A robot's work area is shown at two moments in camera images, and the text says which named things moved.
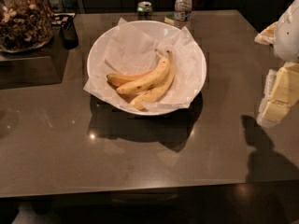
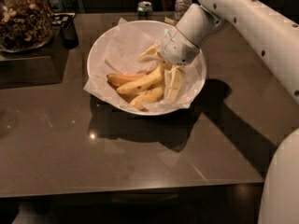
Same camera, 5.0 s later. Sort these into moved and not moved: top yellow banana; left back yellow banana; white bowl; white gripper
Moved: white gripper
Not moved: top yellow banana; left back yellow banana; white bowl
